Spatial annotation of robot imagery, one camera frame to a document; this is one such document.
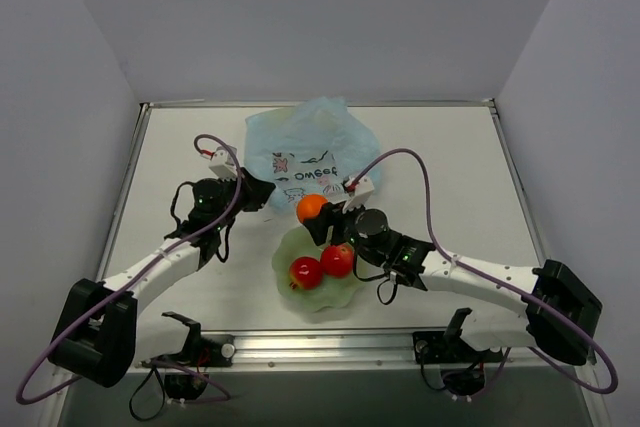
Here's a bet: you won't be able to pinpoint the orange fake orange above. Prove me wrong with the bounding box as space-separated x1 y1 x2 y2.
296 194 328 223

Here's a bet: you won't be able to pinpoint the red fake apple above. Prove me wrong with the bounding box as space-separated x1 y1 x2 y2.
320 244 354 278

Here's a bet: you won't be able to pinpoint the red fake pomegranate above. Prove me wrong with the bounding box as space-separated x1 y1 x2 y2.
289 256 324 290

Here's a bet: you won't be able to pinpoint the light blue plastic bag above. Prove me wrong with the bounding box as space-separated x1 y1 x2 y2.
244 97 381 215

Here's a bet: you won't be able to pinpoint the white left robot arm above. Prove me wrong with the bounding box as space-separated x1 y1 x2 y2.
46 169 275 387

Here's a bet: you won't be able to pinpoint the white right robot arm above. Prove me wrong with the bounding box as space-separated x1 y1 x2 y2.
296 196 602 366

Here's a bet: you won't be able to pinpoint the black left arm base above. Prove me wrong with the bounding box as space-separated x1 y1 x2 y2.
133 311 235 406

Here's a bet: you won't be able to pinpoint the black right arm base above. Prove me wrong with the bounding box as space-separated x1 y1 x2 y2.
412 331 505 399

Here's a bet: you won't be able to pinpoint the white printed inner bag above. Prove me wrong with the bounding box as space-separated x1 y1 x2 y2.
272 150 343 207

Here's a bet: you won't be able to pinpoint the green flower-shaped glass bowl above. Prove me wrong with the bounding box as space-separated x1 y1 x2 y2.
271 227 364 315

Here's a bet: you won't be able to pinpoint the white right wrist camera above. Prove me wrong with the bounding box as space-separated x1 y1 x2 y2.
342 175 375 213

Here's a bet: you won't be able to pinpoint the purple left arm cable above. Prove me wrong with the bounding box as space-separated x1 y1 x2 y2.
17 134 244 404

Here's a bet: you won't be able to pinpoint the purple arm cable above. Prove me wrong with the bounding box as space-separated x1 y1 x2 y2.
17 134 244 404
347 148 619 394

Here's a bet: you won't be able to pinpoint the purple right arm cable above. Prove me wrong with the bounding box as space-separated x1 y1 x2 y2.
347 148 619 394

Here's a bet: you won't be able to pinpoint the aluminium front rail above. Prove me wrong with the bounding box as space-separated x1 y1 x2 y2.
124 324 597 373

